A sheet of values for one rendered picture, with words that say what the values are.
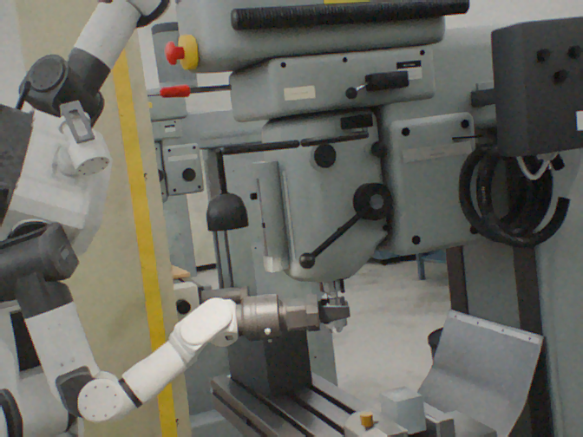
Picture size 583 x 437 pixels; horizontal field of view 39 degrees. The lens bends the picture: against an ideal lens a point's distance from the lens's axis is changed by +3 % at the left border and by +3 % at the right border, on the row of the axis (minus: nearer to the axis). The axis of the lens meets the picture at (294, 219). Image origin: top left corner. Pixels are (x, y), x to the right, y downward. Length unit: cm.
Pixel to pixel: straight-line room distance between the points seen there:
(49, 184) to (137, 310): 166
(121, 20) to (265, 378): 87
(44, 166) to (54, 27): 158
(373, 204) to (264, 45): 35
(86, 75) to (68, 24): 140
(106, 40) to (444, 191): 80
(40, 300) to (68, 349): 10
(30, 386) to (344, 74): 103
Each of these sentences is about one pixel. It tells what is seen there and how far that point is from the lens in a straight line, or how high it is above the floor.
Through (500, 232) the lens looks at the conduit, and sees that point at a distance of 145.
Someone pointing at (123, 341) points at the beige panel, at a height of 86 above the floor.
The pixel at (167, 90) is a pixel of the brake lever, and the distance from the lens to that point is 156.
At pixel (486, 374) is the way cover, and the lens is 178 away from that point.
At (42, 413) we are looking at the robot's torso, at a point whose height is 102.
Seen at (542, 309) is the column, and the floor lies 120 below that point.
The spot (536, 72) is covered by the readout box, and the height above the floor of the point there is 164.
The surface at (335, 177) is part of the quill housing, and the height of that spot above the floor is 151.
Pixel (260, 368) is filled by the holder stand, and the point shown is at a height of 105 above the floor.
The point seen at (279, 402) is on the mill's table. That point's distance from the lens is 190.
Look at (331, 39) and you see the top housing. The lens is 145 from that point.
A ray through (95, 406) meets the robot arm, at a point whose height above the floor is 115.
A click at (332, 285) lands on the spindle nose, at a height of 129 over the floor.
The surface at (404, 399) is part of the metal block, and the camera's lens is 140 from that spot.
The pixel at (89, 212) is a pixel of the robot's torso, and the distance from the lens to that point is 164.
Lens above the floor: 160
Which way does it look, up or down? 6 degrees down
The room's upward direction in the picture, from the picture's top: 7 degrees counter-clockwise
